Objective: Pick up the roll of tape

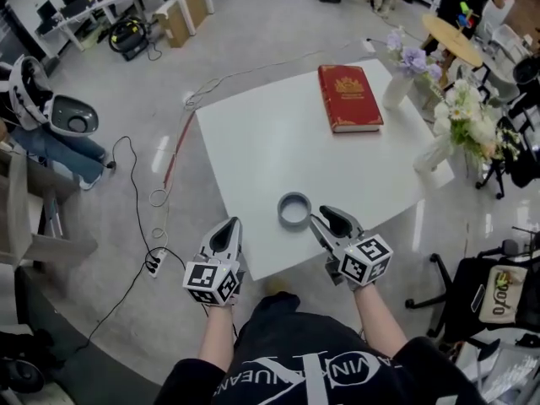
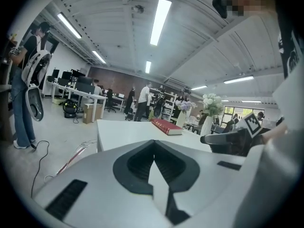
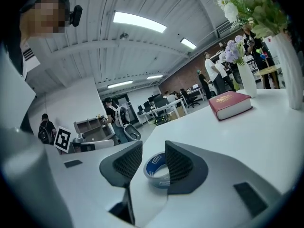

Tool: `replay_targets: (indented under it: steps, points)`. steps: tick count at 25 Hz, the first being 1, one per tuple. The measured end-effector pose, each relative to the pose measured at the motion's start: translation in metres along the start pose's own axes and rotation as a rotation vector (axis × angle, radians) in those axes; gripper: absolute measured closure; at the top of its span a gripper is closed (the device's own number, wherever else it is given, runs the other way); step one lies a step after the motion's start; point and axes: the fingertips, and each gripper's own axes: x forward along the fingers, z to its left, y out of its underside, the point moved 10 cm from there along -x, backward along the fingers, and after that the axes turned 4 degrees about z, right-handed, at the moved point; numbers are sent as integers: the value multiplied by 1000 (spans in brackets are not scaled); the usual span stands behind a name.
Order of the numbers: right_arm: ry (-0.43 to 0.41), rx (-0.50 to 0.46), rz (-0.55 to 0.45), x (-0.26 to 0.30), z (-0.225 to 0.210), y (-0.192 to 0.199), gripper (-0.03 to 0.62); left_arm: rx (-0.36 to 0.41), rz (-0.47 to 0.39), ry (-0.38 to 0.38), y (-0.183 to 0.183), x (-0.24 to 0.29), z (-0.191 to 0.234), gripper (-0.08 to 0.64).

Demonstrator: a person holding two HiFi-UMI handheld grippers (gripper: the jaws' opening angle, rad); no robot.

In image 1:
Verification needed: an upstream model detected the purple flower bouquet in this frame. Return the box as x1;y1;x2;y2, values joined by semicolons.
386;27;444;86

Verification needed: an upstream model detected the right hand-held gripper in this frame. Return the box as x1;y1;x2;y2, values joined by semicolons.
309;204;395;291

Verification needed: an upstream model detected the white coiled cable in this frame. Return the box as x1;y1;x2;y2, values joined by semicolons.
148;186;170;240

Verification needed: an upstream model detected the white table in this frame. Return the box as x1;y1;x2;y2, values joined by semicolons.
453;327;540;405

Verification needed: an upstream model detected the cardboard box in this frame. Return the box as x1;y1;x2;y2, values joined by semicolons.
154;0;208;49

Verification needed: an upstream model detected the wooden shelf cabinet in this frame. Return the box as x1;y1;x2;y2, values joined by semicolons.
0;141;100;299

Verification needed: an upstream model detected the white grey wearable device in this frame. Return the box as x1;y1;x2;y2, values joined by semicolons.
8;55;100;137

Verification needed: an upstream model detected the red thin pole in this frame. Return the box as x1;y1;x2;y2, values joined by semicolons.
162;111;196;187

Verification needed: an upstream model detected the red hardcover book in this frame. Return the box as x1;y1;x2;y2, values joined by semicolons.
317;64;385;134

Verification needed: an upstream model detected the white power strip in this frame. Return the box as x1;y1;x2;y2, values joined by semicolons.
145;249;168;278

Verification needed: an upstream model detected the black power cable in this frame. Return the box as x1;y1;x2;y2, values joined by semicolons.
103;135;155;265
62;263;153;354

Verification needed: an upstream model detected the person's right forearm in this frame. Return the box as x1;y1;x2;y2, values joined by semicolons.
352;283;408;360

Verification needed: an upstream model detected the grey tape roll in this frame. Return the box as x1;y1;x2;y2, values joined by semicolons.
277;191;313;232

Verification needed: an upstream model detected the white flower bouquet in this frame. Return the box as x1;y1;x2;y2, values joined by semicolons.
433;78;522;172

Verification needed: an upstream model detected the person's left forearm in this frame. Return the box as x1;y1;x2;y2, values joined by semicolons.
197;304;237;373

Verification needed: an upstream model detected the round wooden side table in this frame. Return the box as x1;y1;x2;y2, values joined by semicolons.
421;13;484;90

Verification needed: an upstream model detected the black laptop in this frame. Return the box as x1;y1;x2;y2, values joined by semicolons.
35;0;62;31

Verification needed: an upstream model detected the beige canvas bag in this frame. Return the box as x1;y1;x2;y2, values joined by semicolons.
478;264;531;325

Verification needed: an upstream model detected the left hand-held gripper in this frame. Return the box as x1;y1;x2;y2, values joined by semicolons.
181;216;247;309

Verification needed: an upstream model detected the black office chair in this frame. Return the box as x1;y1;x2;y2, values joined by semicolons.
405;225;540;345
475;116;540;200

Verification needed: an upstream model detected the person's black printed shirt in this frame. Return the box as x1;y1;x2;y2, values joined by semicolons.
154;291;484;405

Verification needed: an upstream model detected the colourful block toy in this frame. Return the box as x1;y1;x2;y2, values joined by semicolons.
454;0;477;37

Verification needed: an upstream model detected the white ceramic vase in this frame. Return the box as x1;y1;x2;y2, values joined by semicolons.
412;135;453;173
381;75;417;110

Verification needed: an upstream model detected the black smartphone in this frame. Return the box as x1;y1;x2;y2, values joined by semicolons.
470;283;487;312

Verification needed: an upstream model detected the black yellow vacuum cleaner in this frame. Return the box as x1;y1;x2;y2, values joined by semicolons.
108;18;149;62

